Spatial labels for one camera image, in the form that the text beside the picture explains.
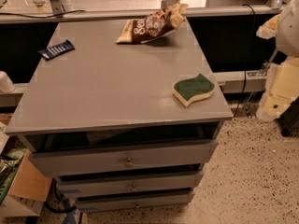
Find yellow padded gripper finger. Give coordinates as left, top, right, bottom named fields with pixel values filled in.
left=256, top=14, right=280, bottom=39
left=256, top=57, right=299, bottom=121

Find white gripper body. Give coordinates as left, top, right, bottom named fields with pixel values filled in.
left=276, top=0, right=299, bottom=57

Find green and yellow sponge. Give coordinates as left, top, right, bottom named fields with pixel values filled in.
left=173, top=74, right=215, bottom=107

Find blue rxbar blueberry bar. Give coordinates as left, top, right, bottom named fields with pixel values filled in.
left=38, top=40, right=75, bottom=61

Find brown chip bag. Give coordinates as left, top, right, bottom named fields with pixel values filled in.
left=116, top=3, right=189, bottom=44

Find grey drawer cabinet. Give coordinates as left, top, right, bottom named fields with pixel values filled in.
left=7, top=21, right=232, bottom=203

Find bottom grey drawer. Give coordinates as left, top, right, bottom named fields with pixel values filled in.
left=76, top=189, right=194, bottom=212

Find grey drawer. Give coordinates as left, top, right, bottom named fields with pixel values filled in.
left=29, top=140, right=218, bottom=177
left=58, top=171, right=203, bottom=198
left=76, top=189, right=194, bottom=212

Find middle grey drawer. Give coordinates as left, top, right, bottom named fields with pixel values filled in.
left=58, top=171, right=203, bottom=198

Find top grey drawer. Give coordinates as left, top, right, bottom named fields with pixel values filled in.
left=29, top=140, right=218, bottom=177

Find white cup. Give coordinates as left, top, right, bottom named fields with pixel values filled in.
left=0, top=71, right=15, bottom=93

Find cardboard box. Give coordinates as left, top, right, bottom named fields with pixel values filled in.
left=0, top=114, right=51, bottom=217

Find green snack bags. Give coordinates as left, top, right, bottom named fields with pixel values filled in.
left=0, top=148, right=26, bottom=204

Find black cable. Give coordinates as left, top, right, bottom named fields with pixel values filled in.
left=233, top=3, right=257, bottom=118

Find grey metal rail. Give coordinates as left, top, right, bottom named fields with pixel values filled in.
left=214, top=70, right=266, bottom=93

